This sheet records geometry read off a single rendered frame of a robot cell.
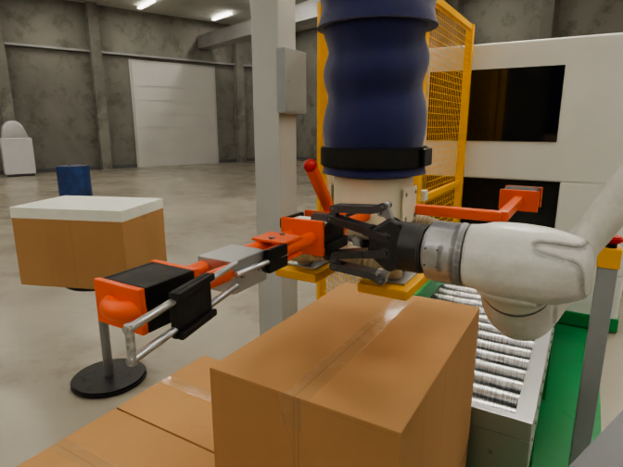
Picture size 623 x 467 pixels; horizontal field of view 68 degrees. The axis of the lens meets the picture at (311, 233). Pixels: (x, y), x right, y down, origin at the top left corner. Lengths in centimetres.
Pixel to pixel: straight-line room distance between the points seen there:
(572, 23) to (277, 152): 1161
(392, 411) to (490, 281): 31
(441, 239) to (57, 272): 222
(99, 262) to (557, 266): 215
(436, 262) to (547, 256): 14
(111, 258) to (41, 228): 39
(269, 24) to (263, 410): 190
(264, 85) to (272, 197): 56
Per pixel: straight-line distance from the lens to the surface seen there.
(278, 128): 238
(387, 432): 81
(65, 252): 258
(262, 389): 91
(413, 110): 94
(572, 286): 65
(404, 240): 69
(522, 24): 1405
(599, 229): 84
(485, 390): 175
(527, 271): 64
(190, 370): 182
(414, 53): 95
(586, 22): 1338
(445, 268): 67
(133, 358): 45
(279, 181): 239
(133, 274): 55
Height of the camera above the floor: 141
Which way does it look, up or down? 13 degrees down
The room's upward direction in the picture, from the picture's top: straight up
